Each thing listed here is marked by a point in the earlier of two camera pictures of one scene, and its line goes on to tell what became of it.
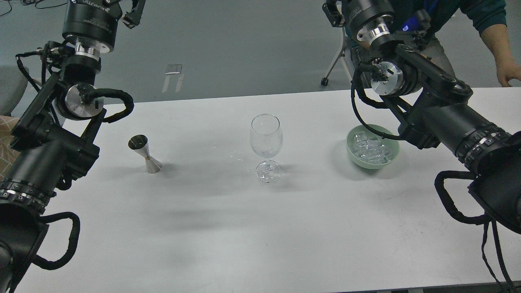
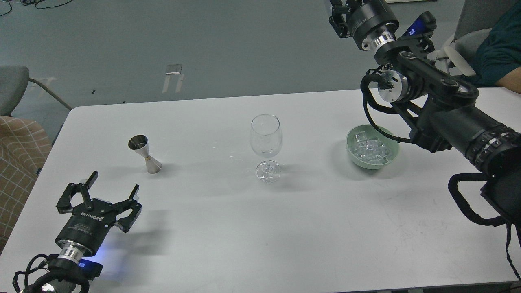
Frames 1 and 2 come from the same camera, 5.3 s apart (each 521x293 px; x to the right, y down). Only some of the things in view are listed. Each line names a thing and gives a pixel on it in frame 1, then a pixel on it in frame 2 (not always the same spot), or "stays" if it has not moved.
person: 483,15 -> 498,58
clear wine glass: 266,138 stays
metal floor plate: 171,69 stays
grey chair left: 13,82 stays
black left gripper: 92,25 -> 84,230
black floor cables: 34,3 stays
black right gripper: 369,20 stays
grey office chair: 325,81 -> 477,18
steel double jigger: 139,143 stays
